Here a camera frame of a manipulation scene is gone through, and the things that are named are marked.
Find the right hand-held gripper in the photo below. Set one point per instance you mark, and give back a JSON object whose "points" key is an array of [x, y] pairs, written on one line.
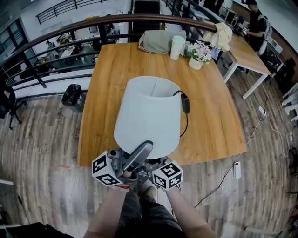
{"points": [[168, 174]]}

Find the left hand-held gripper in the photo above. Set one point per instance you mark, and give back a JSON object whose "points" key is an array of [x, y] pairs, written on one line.
{"points": [[102, 164]]}

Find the white shade lamp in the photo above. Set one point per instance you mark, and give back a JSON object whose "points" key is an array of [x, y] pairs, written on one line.
{"points": [[149, 116]]}

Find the person's right forearm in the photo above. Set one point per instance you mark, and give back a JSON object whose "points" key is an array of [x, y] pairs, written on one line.
{"points": [[186, 213]]}

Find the person's left forearm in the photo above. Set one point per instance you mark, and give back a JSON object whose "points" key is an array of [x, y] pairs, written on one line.
{"points": [[107, 213]]}

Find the person's left hand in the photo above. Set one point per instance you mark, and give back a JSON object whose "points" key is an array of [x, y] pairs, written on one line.
{"points": [[128, 173]]}

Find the person's shoe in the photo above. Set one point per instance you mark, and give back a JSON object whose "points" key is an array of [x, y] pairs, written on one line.
{"points": [[149, 191]]}

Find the red wristband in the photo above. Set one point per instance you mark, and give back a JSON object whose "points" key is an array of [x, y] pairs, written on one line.
{"points": [[123, 187]]}

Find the person's dark shorts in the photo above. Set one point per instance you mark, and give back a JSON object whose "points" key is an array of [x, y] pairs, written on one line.
{"points": [[149, 220]]}

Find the white power strip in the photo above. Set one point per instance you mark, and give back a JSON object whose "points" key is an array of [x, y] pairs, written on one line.
{"points": [[262, 112], [237, 170]]}

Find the black trash bin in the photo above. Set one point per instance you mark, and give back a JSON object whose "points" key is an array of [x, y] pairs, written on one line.
{"points": [[73, 97]]}

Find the white cylindrical cup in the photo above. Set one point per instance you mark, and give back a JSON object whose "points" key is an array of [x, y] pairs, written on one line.
{"points": [[176, 48]]}

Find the green box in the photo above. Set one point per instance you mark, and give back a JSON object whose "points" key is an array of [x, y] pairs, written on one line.
{"points": [[188, 51]]}

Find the grey fabric bag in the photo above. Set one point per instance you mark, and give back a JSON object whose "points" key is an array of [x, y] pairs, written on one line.
{"points": [[158, 41]]}

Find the pink flowers in white pot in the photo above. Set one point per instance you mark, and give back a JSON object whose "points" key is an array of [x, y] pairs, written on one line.
{"points": [[200, 54]]}

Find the wooden table with white legs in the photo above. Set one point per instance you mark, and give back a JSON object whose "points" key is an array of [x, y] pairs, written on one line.
{"points": [[244, 55]]}

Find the black office chair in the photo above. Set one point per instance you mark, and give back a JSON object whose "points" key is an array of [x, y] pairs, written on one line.
{"points": [[5, 102]]}

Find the white stool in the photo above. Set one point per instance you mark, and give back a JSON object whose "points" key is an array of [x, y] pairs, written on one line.
{"points": [[291, 100]]}

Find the beige cloth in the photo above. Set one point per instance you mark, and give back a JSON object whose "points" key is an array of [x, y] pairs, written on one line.
{"points": [[222, 35]]}

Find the dark railing with wooden handrail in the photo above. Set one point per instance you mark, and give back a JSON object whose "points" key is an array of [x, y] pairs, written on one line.
{"points": [[69, 26]]}

